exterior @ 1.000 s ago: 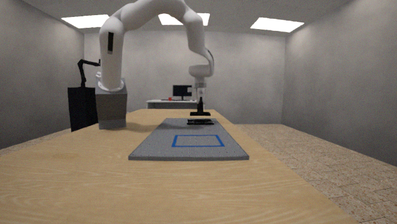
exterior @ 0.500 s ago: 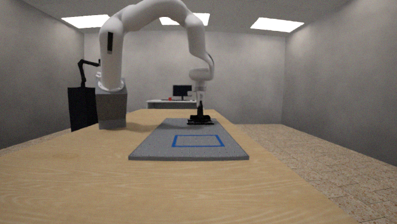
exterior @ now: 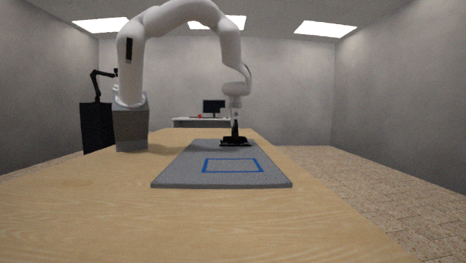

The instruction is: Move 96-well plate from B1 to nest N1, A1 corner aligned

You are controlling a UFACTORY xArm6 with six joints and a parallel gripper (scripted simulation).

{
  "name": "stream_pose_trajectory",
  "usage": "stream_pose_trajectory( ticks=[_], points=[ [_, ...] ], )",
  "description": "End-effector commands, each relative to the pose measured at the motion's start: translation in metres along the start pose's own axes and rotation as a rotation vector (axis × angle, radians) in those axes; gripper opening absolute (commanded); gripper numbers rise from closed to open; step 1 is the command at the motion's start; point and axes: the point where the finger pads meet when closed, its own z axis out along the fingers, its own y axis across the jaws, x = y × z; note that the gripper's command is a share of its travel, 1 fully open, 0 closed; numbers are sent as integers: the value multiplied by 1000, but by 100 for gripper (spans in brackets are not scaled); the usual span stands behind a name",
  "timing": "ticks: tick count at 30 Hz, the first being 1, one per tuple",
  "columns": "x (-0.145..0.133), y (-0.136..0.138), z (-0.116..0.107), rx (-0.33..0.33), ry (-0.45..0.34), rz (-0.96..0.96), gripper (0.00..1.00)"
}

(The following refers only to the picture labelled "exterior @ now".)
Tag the blue rectangular tape outline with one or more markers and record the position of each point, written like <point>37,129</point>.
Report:
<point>205,166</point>

